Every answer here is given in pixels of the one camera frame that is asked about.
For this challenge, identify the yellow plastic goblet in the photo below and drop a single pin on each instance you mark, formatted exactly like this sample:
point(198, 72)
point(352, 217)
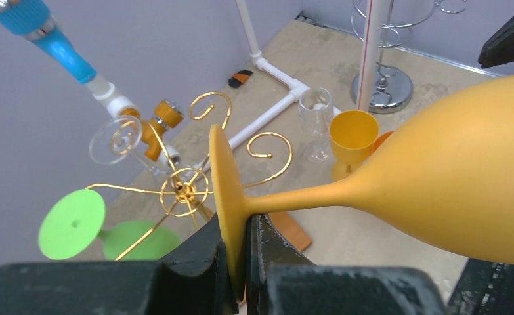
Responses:
point(352, 134)

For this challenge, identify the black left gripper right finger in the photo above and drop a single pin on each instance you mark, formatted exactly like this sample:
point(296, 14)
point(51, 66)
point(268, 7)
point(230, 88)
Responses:
point(281, 280)

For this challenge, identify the yellow-orange plastic goblet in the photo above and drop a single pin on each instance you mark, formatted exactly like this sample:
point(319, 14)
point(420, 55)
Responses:
point(444, 177)

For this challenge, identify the white PVC pipe frame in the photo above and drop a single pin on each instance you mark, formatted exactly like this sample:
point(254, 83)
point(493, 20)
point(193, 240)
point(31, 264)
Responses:
point(181, 49)

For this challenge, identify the chrome spiral glass rack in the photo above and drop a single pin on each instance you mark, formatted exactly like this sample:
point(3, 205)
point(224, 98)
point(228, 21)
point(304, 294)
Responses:
point(392, 88)

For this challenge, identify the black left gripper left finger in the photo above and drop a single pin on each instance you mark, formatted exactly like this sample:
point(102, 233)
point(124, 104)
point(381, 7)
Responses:
point(192, 279)

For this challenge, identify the green plastic goblet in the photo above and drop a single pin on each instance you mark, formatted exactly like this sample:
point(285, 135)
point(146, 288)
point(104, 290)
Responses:
point(77, 220)

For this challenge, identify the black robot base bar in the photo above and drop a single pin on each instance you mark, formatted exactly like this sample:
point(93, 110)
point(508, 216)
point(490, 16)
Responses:
point(483, 288)

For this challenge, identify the blue faucet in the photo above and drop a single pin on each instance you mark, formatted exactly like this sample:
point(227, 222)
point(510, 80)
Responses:
point(32, 20)

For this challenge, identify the yellow faucet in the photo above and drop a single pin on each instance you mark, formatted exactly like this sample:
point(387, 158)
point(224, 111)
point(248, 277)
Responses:
point(166, 116)

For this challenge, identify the clear wine glass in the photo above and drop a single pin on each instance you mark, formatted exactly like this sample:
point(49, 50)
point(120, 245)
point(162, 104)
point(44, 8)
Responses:
point(119, 139)
point(316, 113)

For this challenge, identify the orange plastic goblet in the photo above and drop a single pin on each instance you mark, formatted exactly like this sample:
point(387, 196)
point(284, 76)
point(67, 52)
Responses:
point(380, 140)

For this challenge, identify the gold wire wine glass rack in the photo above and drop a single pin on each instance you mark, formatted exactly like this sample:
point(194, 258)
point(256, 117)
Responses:
point(181, 182)

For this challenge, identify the black orange hex key set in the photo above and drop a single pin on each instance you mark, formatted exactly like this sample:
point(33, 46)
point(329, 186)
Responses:
point(239, 78)

